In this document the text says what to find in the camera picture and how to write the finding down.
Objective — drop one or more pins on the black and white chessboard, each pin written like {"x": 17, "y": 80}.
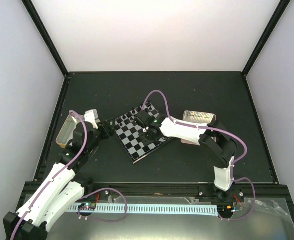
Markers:
{"x": 128, "y": 136}

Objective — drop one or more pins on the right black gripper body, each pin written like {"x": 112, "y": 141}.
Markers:
{"x": 149, "y": 138}

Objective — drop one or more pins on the black frame post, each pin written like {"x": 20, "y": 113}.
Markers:
{"x": 33, "y": 13}
{"x": 270, "y": 27}

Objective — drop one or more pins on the right black frame post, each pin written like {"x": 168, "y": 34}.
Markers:
{"x": 270, "y": 27}

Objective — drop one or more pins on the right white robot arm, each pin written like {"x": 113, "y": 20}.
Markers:
{"x": 219, "y": 147}

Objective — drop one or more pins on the left black frame post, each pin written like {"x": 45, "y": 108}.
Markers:
{"x": 33, "y": 13}

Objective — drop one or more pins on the gold metal tin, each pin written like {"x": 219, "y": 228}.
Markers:
{"x": 66, "y": 132}

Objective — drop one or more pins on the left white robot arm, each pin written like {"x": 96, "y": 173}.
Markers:
{"x": 64, "y": 185}

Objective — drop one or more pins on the black mounting rail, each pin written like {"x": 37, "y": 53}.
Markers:
{"x": 207, "y": 191}

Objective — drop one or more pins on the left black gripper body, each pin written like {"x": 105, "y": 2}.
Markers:
{"x": 107, "y": 131}

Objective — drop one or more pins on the pink tin with pieces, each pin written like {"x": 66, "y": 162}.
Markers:
{"x": 197, "y": 117}

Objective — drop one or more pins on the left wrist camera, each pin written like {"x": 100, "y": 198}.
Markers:
{"x": 91, "y": 116}

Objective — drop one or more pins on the white slotted cable duct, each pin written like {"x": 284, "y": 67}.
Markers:
{"x": 152, "y": 209}

